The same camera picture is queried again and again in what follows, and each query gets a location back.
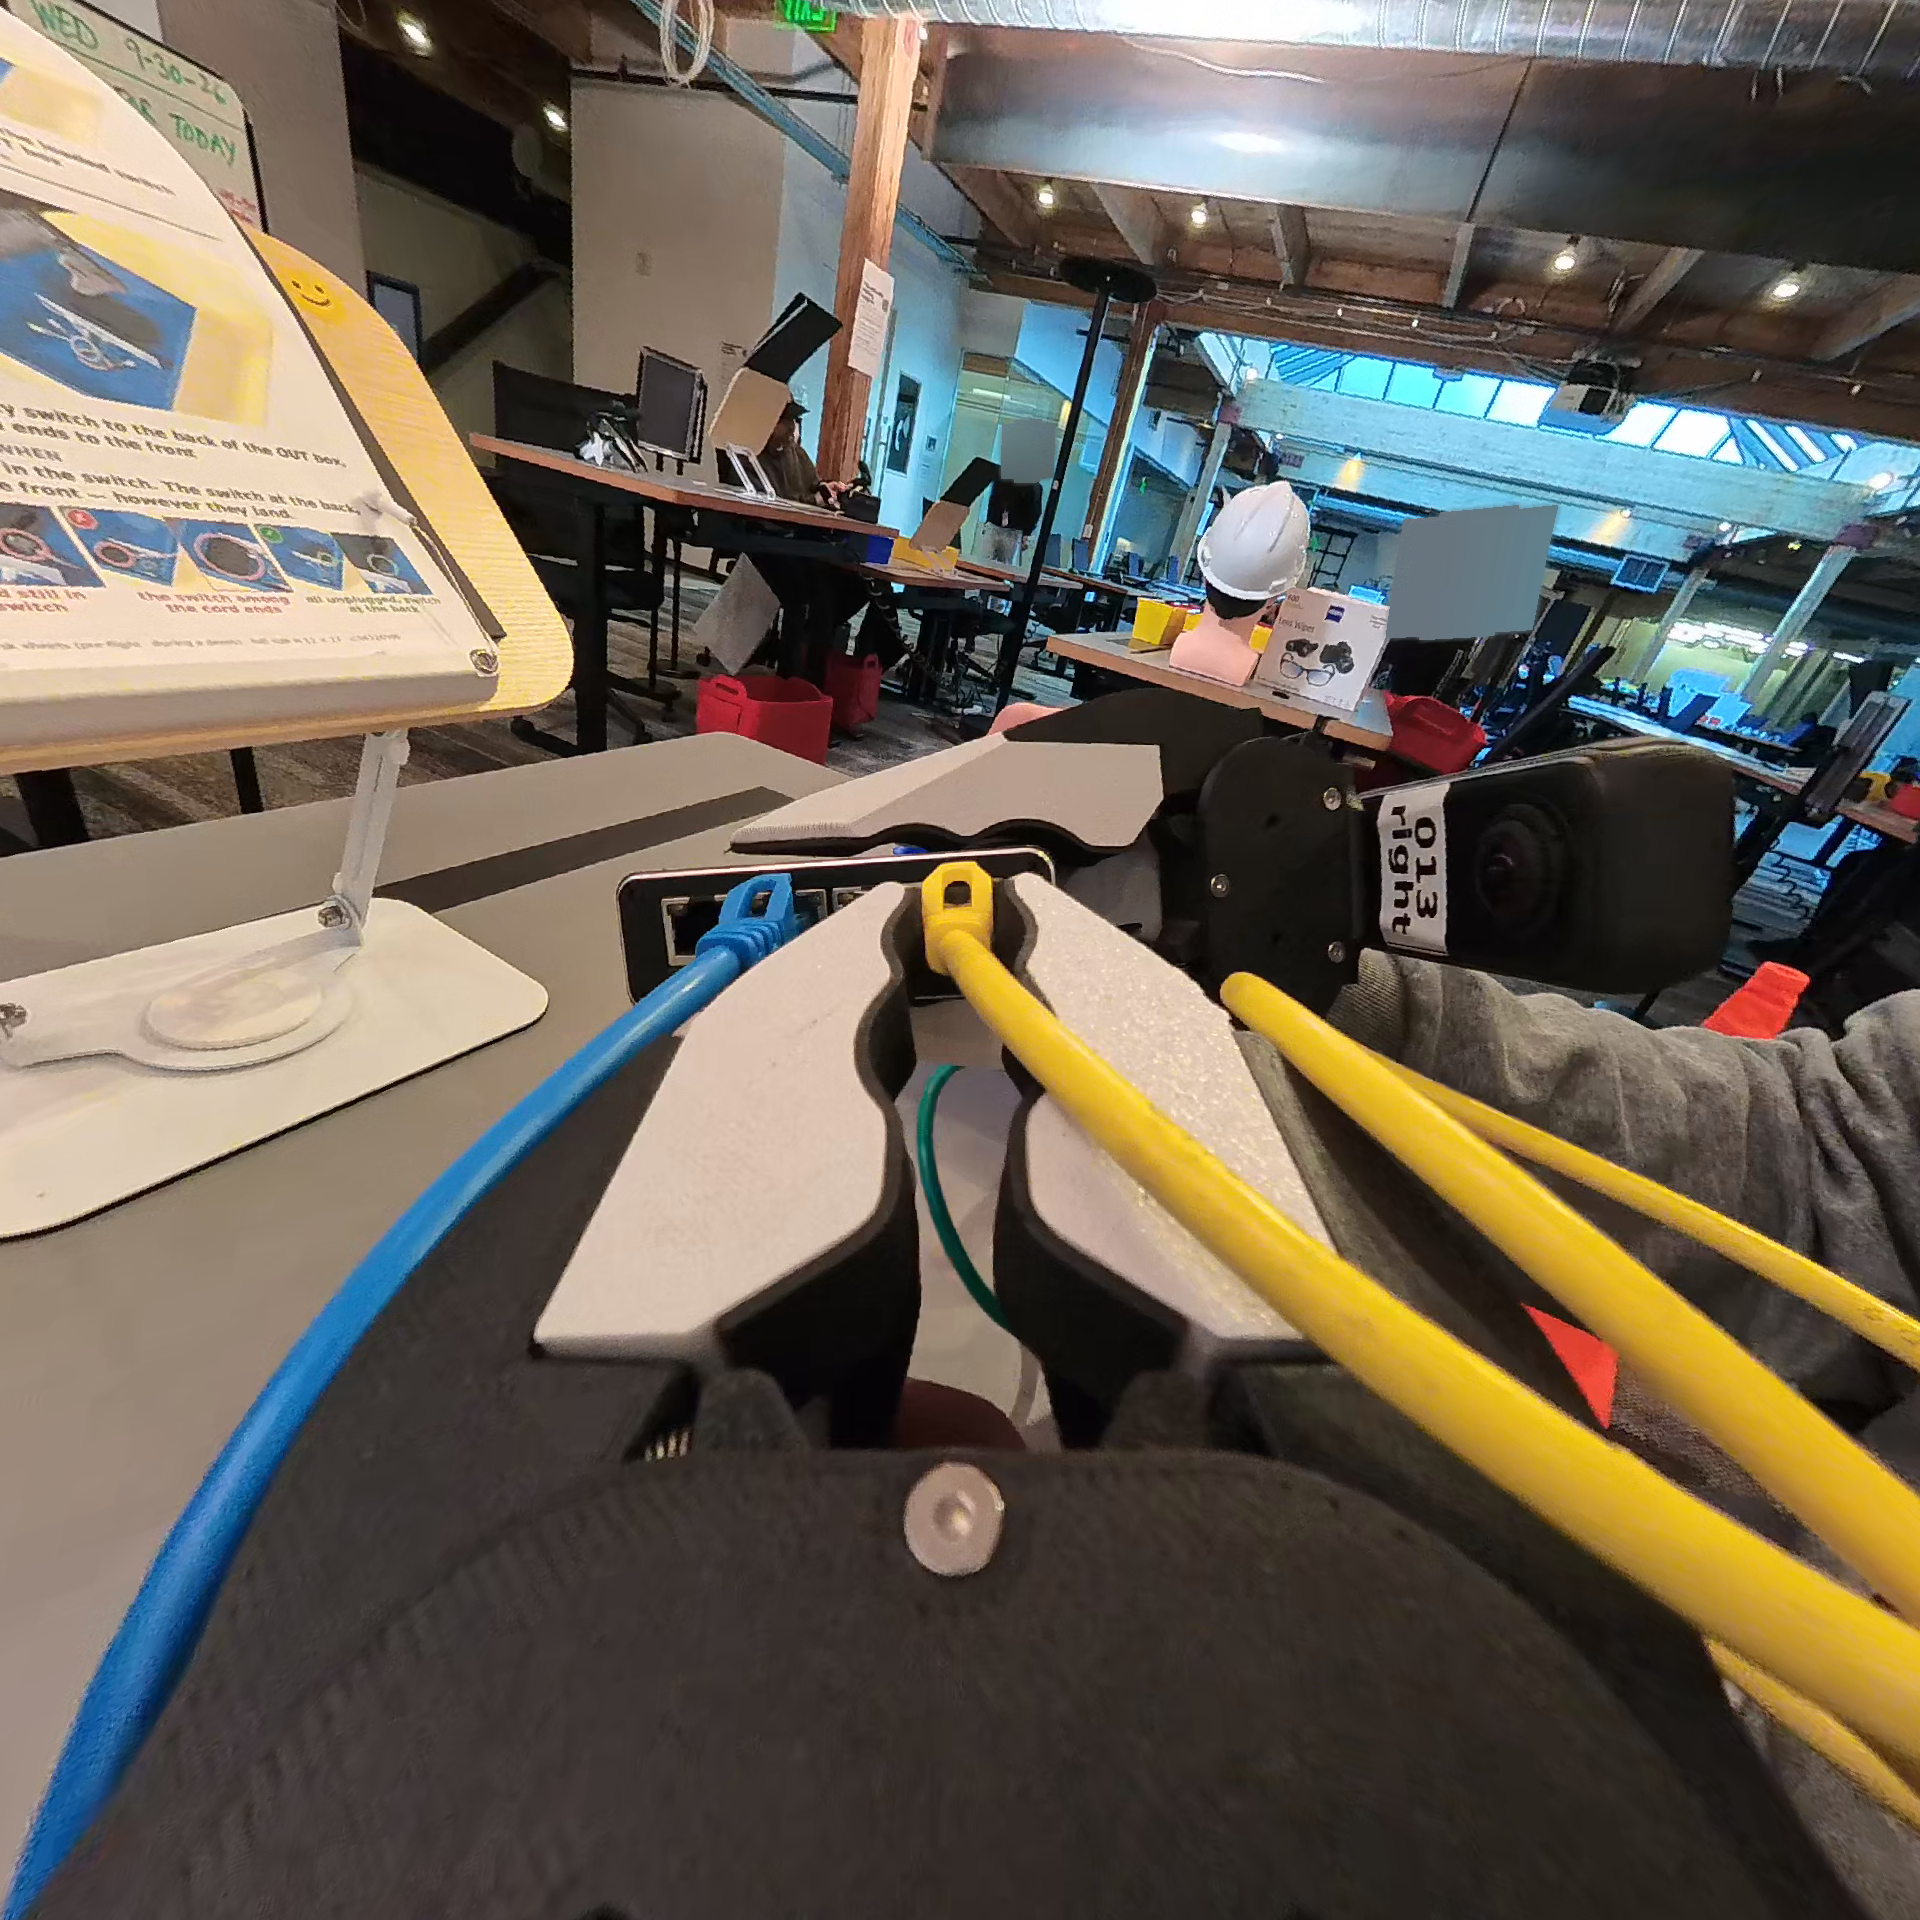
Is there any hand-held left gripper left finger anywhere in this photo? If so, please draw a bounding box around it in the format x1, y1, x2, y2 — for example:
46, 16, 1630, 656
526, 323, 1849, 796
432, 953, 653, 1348
535, 881, 922, 1444

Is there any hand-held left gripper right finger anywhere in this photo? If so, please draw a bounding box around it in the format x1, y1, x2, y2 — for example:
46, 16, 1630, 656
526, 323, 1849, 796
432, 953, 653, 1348
995, 877, 1341, 1444

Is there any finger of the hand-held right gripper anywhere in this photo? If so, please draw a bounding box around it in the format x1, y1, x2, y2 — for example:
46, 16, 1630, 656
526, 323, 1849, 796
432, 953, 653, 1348
731, 743, 1169, 869
1050, 857, 1194, 985

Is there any black ethernet switch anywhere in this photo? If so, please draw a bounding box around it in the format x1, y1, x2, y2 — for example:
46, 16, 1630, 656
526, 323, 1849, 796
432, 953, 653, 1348
618, 844, 1059, 1004

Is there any blue ethernet cable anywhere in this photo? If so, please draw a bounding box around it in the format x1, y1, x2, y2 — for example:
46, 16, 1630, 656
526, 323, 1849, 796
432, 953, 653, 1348
0, 873, 799, 1920

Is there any yellow ethernet cable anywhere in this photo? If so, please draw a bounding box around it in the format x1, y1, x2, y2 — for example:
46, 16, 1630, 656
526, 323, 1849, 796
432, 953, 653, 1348
920, 862, 1920, 1828

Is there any person's right forearm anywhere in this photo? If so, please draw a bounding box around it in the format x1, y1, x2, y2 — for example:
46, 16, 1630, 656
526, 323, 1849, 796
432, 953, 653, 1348
1259, 951, 1920, 1518

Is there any white printed glasses box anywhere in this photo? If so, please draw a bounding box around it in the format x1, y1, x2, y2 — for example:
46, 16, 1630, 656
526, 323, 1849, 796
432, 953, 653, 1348
1249, 587, 1393, 713

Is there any pink mannequin head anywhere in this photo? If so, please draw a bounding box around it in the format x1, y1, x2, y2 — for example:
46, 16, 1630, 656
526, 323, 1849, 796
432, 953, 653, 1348
1169, 585, 1281, 687

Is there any white hard hat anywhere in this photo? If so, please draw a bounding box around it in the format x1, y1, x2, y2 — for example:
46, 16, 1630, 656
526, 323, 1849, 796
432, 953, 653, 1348
1195, 480, 1317, 601

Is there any white sheet stand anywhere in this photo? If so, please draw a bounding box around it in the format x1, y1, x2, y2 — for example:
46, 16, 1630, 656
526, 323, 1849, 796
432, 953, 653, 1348
0, 726, 551, 1240

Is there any tilted display board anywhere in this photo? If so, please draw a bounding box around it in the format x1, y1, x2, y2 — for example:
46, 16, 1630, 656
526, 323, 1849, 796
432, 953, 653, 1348
711, 293, 846, 453

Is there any orange cone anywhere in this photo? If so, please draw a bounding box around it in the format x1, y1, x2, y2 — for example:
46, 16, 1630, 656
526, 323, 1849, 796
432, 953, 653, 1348
1704, 959, 1815, 1040
1522, 1303, 1624, 1430

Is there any black computer monitor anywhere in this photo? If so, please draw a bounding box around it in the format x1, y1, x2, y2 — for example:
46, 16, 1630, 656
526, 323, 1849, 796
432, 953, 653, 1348
631, 345, 711, 465

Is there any long wooden desk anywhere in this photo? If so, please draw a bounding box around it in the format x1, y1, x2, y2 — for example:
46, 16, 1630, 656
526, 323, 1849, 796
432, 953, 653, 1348
469, 431, 904, 758

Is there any ceiling projector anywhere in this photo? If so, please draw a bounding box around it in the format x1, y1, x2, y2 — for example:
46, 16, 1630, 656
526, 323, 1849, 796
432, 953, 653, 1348
1544, 357, 1642, 441

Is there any wooden column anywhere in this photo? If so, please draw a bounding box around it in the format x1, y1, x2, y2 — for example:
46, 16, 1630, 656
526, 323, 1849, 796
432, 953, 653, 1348
815, 16, 929, 485

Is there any laminated instruction sheet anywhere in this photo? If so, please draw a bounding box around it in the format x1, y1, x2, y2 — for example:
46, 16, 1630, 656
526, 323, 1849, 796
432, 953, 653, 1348
0, 16, 505, 752

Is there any whiteboard with green writing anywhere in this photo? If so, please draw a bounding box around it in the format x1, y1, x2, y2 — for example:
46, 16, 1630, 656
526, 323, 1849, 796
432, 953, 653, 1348
0, 0, 270, 225

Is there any green cable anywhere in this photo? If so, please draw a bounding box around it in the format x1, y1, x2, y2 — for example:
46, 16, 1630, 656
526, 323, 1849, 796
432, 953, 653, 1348
914, 1063, 1015, 1334

